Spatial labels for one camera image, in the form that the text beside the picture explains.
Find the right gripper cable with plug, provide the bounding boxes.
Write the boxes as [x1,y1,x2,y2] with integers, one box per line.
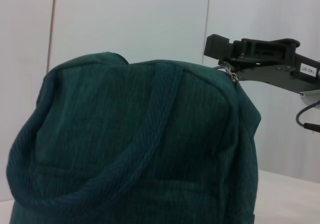
[295,101,320,134]

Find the dark teal fabric lunch bag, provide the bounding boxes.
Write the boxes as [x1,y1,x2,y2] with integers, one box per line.
[6,50,263,224]

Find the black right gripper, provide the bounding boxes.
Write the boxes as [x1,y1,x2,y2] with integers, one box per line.
[203,33,320,95]

